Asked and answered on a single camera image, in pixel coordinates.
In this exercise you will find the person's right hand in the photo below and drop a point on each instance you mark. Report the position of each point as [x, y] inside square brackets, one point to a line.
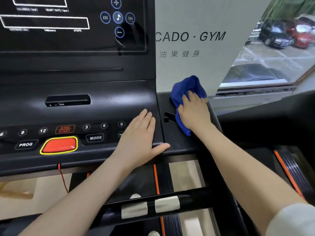
[195, 114]

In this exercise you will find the person's left hand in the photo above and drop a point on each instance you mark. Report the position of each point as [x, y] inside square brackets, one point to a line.
[137, 142]

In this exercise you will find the person's left thumb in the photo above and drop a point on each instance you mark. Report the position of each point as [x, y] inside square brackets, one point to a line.
[161, 147]

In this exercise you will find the person's right thumb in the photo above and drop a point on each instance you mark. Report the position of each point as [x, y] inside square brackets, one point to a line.
[181, 111]

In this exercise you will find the blue cleaning cloth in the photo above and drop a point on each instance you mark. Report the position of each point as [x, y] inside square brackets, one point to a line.
[182, 88]

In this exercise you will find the person's left forearm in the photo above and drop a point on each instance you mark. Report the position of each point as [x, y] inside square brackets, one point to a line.
[81, 199]

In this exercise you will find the person's right forearm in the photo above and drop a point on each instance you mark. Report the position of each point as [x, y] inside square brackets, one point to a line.
[243, 179]

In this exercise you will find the treadmill deck with orange stripes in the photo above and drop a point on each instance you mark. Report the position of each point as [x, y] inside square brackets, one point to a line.
[163, 176]

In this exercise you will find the silver pulse sensor pad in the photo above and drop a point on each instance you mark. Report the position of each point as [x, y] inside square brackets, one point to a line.
[167, 204]
[134, 210]

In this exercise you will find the white window sill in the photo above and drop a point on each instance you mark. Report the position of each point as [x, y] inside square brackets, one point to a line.
[246, 97]

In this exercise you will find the dark grey parked car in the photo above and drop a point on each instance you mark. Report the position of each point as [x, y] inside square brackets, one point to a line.
[253, 72]

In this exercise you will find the black treadmill console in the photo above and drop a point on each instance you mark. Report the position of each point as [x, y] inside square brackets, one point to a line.
[103, 78]

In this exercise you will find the neighbouring black treadmill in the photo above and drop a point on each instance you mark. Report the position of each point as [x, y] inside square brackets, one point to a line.
[265, 125]

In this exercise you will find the white window poster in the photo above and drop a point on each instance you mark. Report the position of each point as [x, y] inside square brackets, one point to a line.
[196, 22]

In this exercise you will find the red emergency stop button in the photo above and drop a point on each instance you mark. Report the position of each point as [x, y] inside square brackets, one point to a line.
[59, 145]

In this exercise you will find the black parked car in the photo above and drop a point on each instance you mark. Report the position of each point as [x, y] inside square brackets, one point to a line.
[275, 35]

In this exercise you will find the red parked car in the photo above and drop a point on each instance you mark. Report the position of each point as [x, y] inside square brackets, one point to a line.
[302, 34]

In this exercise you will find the black treadmill display screen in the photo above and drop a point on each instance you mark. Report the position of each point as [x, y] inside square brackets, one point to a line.
[61, 22]

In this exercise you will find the white sleeve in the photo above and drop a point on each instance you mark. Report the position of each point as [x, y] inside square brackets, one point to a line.
[292, 222]

